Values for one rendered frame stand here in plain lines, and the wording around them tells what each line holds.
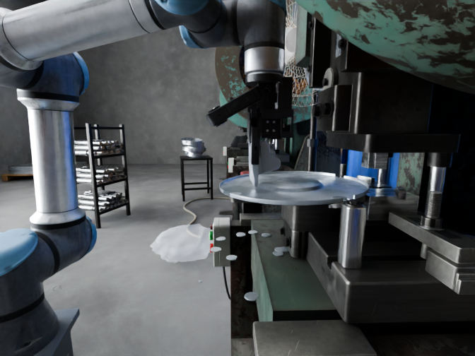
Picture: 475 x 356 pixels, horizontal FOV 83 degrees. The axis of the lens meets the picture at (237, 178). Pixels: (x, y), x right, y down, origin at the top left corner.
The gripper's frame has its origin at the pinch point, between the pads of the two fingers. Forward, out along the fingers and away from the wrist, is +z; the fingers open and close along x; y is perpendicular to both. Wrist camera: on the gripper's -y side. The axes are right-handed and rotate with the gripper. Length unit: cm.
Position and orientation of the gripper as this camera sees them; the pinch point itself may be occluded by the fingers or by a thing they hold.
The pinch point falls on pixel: (251, 180)
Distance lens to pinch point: 54.4
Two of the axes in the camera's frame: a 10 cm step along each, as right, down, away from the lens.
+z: 0.0, 9.8, 1.8
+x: -0.3, -1.8, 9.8
